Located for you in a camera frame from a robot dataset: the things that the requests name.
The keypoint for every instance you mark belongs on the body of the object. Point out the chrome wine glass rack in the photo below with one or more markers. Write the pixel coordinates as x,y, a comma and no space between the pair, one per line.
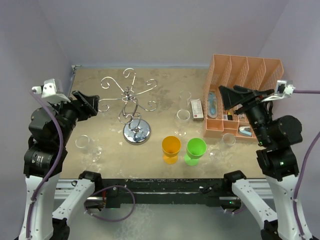
136,131

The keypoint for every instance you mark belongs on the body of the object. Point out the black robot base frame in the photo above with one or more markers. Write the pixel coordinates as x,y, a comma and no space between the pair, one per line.
210,192

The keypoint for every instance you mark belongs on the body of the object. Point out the orange plastic goblet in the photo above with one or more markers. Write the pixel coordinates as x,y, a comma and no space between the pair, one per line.
171,146

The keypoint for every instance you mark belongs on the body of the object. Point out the orange desk file organizer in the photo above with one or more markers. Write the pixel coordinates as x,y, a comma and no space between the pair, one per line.
228,70

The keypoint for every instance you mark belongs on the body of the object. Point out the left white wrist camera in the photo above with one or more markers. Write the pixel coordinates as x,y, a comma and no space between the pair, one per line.
51,92

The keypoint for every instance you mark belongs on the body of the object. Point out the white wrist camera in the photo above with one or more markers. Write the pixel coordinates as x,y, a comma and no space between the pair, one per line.
283,89
51,92

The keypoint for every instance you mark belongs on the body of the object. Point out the green plastic goblet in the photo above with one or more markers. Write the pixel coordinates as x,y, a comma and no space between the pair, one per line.
195,149

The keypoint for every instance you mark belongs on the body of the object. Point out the clear wine glass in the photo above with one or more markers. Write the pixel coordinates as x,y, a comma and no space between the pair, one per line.
90,150
181,119
216,153

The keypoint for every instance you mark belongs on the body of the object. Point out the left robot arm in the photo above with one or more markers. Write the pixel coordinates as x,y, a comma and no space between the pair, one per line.
51,127

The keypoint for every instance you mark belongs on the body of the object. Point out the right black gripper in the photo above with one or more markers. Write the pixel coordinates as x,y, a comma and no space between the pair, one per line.
230,96

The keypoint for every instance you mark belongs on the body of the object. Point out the blue stapler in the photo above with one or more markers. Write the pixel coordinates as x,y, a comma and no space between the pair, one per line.
245,131

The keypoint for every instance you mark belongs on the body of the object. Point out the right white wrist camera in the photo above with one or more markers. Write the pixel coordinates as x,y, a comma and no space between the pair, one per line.
283,89

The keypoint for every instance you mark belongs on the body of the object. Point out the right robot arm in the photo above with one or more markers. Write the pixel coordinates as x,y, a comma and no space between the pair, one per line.
277,162

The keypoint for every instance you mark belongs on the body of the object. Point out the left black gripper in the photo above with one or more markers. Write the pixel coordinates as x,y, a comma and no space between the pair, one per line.
84,110

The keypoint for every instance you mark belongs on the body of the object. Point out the blue item in tray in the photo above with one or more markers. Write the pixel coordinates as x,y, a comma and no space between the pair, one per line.
212,111

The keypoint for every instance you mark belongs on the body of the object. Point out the clear tall glass back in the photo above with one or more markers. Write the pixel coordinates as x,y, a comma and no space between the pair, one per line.
184,100

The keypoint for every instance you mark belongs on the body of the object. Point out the white red small box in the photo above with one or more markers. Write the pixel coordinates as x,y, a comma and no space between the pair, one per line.
197,110

